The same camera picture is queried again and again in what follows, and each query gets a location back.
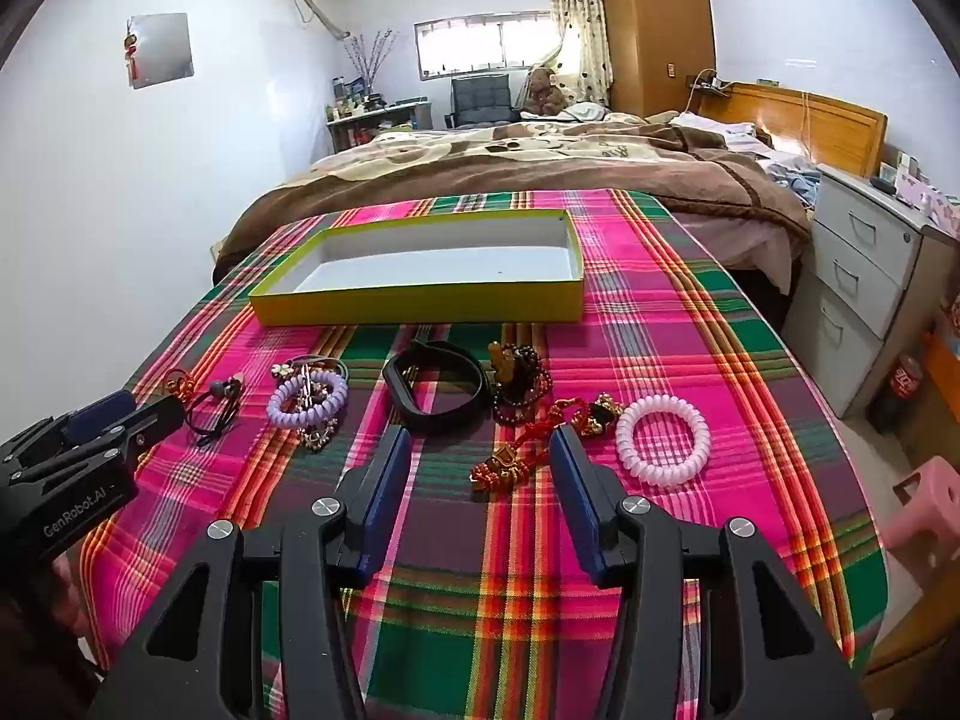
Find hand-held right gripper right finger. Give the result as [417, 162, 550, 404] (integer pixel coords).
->
[549, 426, 856, 720]

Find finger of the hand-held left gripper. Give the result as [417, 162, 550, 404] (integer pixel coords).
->
[7, 394, 185, 488]
[0, 390, 140, 466]

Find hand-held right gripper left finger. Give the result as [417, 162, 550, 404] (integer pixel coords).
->
[90, 426, 415, 720]

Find black hair tie with bead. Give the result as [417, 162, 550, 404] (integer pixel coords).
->
[184, 377, 245, 449]

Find pale pink spiral hair tie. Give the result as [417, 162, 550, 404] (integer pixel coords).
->
[615, 392, 711, 488]

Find small gold black charm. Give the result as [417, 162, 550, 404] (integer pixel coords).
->
[585, 392, 627, 440]

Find dark amber bead bracelet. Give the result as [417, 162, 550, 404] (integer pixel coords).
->
[487, 341, 554, 425]

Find purple spiral hair tie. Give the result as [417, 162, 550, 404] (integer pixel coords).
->
[266, 369, 350, 428]

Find yellow-green shallow cardboard box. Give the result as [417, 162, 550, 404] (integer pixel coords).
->
[249, 210, 586, 327]

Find gold rhinestone hair clip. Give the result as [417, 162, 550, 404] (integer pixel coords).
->
[296, 364, 338, 455]

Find black wristband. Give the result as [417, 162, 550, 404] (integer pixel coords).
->
[382, 341, 496, 434]

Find pink green plaid cloth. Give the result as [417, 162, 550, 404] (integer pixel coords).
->
[75, 187, 890, 720]

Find brown blanket bed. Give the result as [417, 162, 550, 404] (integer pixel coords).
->
[214, 112, 811, 286]

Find red label cola bottle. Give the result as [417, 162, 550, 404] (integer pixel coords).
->
[877, 355, 923, 428]

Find pink plastic stool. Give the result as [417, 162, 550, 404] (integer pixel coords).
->
[879, 456, 960, 567]

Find cluttered low shelf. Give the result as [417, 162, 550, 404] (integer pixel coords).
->
[326, 96, 434, 152]

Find grey drawer cabinet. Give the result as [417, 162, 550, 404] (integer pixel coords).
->
[780, 163, 960, 421]

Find light blue clothes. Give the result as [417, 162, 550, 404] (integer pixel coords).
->
[765, 157, 822, 203]

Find orange box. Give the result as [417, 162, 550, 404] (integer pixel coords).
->
[922, 330, 960, 421]

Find white bed linen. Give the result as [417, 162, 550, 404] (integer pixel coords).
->
[671, 112, 773, 158]

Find dark grey armchair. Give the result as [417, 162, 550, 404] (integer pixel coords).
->
[446, 75, 518, 128]

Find brown teddy bear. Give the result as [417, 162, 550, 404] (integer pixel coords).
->
[521, 67, 567, 117]

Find vase of dry branches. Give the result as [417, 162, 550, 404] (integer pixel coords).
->
[343, 28, 398, 95]

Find wrapped air conditioner pipe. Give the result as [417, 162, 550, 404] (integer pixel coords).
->
[289, 0, 353, 38]

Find wooden bed headboard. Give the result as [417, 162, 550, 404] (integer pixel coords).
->
[705, 81, 890, 177]

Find window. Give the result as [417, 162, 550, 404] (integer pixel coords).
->
[414, 11, 560, 80]

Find pink boxes on cabinet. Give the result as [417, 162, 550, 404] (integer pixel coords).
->
[896, 154, 960, 230]

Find wooden wardrobe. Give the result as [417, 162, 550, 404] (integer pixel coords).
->
[596, 0, 717, 117]

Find patterned curtain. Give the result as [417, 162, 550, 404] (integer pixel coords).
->
[546, 0, 612, 107]

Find red gold beaded bracelet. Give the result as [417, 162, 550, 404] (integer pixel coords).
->
[471, 397, 593, 500]

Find grey hair tie with flower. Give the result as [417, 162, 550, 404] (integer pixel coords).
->
[271, 351, 353, 391]

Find red hanging wall ornament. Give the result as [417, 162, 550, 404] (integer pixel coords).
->
[120, 22, 143, 83]

